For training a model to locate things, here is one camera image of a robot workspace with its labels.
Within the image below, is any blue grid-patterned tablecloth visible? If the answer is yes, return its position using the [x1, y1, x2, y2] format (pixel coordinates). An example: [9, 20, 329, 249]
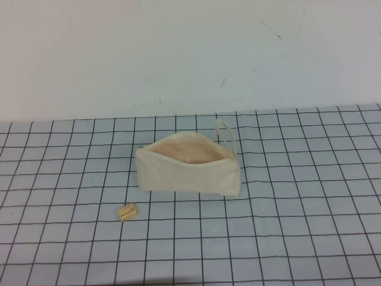
[0, 102, 381, 286]

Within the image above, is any yellow rectangular printed eraser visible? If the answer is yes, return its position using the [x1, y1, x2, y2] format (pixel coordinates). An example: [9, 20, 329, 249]
[116, 203, 138, 223]

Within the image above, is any cream canvas zipper pencil case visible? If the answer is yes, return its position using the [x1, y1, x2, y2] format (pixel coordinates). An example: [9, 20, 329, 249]
[135, 119, 241, 198]

